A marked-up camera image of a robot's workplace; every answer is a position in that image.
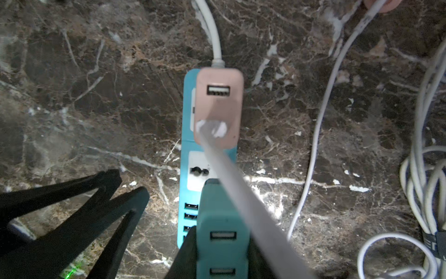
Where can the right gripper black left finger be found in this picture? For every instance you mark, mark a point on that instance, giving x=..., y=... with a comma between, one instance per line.
x=184, y=264

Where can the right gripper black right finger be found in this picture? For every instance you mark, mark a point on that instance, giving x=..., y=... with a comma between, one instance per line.
x=258, y=267

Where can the teal wall charger cube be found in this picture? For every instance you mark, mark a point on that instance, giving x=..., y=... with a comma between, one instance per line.
x=222, y=237

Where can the pink wall charger cube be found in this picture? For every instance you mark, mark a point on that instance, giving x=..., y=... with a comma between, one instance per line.
x=219, y=97

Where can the pink electric toothbrush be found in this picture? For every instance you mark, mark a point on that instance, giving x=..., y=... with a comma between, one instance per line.
x=388, y=6

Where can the teal power strip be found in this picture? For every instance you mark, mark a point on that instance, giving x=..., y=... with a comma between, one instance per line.
x=195, y=170

